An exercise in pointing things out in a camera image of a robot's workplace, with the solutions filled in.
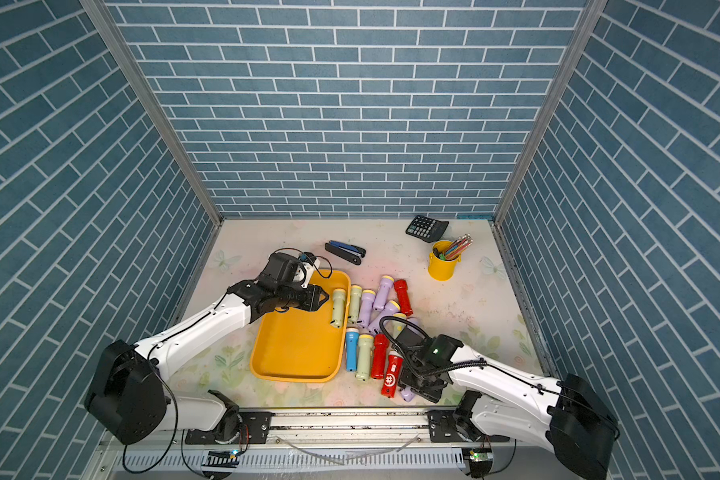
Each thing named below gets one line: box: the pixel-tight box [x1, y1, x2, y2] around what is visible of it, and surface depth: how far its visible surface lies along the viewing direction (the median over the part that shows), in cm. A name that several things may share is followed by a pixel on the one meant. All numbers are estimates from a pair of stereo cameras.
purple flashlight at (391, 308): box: [367, 300, 401, 334], surface depth 94 cm
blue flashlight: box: [345, 327, 360, 372], surface depth 84 cm
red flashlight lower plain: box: [371, 334, 389, 379], surface depth 85 cm
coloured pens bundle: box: [445, 233, 474, 261], surface depth 96 cm
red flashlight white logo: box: [380, 350, 404, 398], surface depth 81 cm
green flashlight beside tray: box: [348, 284, 363, 324], surface depth 95 cm
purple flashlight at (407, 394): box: [401, 386, 415, 403], surface depth 78 cm
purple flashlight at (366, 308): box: [356, 289, 376, 329], surface depth 95 cm
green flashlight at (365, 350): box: [356, 334, 373, 382], surface depth 84 cm
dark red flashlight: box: [394, 279, 413, 317], surface depth 98 cm
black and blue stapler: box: [324, 240, 367, 266], surface depth 110 cm
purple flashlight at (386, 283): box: [373, 274, 395, 311], surface depth 98 cm
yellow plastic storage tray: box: [251, 269, 350, 384], surface depth 86 cm
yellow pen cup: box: [427, 240, 462, 281], surface depth 99 cm
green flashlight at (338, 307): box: [330, 288, 346, 328], surface depth 93 cm
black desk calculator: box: [405, 215, 449, 243], surface depth 118 cm
